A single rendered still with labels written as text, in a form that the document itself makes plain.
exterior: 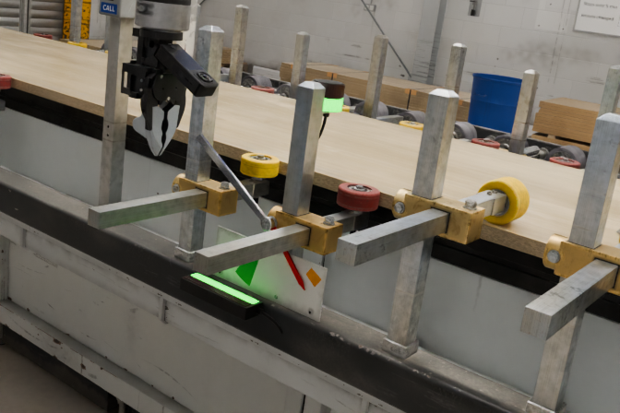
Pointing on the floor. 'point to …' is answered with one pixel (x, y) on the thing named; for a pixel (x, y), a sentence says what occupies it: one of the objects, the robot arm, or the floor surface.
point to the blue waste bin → (494, 101)
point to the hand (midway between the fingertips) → (160, 149)
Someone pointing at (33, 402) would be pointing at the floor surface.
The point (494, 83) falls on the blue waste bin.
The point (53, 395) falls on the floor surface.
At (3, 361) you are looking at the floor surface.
